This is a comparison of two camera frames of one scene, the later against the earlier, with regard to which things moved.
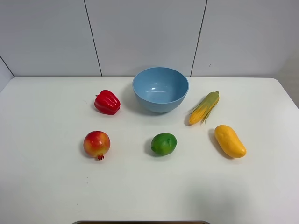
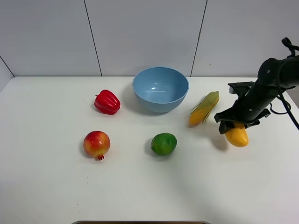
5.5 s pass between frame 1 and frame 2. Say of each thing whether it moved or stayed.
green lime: stayed
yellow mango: moved
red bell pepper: stayed
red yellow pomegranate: stayed
